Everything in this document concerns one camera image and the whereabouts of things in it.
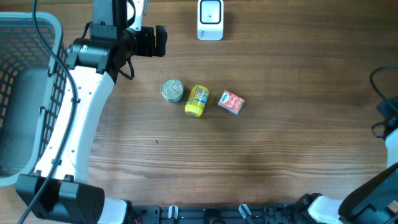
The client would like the red tissue pack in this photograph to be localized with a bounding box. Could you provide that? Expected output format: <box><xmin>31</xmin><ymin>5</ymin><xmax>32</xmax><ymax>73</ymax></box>
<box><xmin>218</xmin><ymin>90</ymin><xmax>245</xmax><ymax>114</ymax></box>

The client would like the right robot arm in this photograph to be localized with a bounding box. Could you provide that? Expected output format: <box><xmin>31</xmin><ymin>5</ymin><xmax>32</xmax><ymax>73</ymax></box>
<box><xmin>293</xmin><ymin>102</ymin><xmax>397</xmax><ymax>223</ymax></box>

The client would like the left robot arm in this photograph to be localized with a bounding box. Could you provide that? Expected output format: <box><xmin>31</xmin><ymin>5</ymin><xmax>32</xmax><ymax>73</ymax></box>
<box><xmin>16</xmin><ymin>1</ymin><xmax>167</xmax><ymax>223</ymax></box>

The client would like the white barcode scanner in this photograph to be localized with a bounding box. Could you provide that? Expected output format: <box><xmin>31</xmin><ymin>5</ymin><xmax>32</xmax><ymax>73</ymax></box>
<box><xmin>197</xmin><ymin>0</ymin><xmax>224</xmax><ymax>41</ymax></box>

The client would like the silver tin can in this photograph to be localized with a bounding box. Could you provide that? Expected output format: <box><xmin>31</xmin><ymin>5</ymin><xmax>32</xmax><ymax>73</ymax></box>
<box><xmin>161</xmin><ymin>78</ymin><xmax>184</xmax><ymax>103</ymax></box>

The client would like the yellow mentos bottle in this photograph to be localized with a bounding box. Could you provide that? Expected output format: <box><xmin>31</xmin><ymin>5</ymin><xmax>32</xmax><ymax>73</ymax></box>
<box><xmin>185</xmin><ymin>85</ymin><xmax>209</xmax><ymax>118</ymax></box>

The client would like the grey plastic basket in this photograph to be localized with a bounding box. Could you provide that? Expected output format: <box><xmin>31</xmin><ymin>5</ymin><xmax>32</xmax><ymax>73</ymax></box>
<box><xmin>1</xmin><ymin>12</ymin><xmax>67</xmax><ymax>187</ymax></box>

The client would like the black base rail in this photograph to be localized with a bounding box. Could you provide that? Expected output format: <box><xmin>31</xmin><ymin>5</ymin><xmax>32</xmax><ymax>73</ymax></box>
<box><xmin>124</xmin><ymin>203</ymin><xmax>315</xmax><ymax>224</ymax></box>

